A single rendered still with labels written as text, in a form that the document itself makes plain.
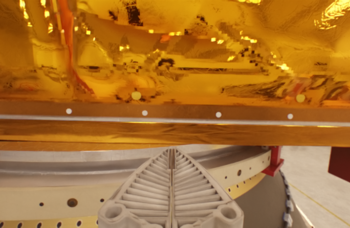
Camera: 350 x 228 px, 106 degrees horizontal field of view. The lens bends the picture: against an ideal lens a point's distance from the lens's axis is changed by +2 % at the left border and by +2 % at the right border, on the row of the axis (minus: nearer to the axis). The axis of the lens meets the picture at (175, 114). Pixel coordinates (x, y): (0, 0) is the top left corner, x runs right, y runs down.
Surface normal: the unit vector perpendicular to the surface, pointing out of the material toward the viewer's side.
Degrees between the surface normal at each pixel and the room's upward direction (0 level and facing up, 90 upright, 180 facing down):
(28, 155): 90
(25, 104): 90
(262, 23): 91
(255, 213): 62
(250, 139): 90
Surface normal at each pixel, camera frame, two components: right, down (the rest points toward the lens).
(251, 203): 0.51, -0.38
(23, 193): 0.07, 0.10
